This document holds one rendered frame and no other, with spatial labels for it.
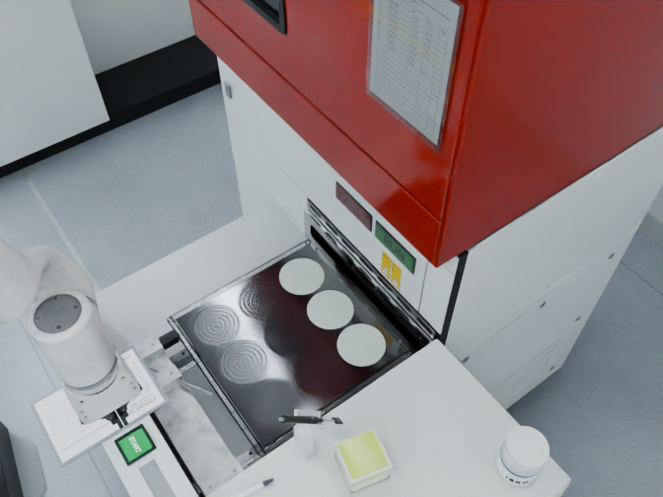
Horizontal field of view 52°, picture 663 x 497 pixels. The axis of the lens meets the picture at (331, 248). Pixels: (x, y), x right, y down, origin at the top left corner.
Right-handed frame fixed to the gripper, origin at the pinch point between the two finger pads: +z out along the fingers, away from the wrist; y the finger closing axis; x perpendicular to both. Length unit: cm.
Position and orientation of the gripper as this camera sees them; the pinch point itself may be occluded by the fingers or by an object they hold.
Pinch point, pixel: (117, 414)
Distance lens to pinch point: 122.3
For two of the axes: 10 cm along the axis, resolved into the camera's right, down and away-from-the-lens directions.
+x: 5.9, 6.3, -5.0
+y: -8.1, 4.7, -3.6
